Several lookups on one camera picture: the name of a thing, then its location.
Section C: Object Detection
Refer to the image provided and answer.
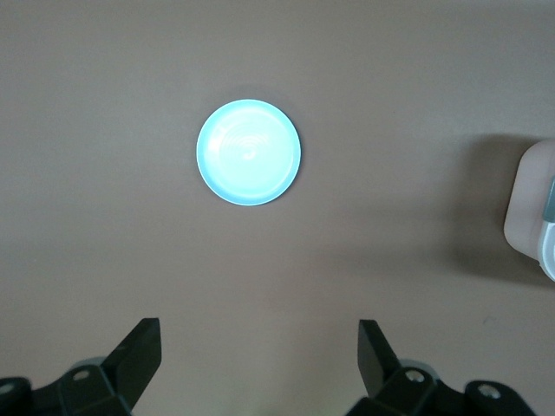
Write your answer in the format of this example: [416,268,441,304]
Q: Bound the white lidded storage box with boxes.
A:
[504,138,555,283]

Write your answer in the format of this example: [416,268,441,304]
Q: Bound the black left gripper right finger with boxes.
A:
[350,319,463,416]

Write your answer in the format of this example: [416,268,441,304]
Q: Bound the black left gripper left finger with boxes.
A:
[58,318,162,416]

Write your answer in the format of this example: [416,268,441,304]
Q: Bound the blue round plate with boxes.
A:
[195,99,303,207]

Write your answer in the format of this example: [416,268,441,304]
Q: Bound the brown table mat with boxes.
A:
[0,0,555,416]

